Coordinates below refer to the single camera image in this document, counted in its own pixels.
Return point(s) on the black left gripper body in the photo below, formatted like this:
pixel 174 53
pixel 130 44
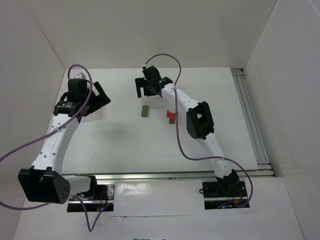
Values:
pixel 99 99

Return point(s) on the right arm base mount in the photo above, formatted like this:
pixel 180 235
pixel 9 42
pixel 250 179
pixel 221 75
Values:
pixel 214 198

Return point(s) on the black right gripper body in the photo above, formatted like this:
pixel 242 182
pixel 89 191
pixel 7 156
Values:
pixel 144 83

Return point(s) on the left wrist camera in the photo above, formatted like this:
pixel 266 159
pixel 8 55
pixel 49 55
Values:
pixel 80 76

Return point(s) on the aluminium front rail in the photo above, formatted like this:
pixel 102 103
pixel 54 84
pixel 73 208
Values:
pixel 191 175

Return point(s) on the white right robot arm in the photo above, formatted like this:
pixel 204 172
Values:
pixel 199 123

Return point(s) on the white paper label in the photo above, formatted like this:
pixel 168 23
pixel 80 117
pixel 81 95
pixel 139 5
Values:
pixel 148 238

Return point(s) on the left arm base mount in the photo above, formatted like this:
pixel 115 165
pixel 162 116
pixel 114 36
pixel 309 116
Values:
pixel 100 198

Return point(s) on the red wood block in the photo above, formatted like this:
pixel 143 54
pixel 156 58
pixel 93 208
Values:
pixel 170 115

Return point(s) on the aluminium side rail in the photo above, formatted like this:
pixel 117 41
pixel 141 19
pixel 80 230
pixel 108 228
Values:
pixel 256 138

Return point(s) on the green arch wood block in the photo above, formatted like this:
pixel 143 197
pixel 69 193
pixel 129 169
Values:
pixel 145 111

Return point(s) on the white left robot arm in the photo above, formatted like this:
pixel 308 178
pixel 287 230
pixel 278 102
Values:
pixel 42 182

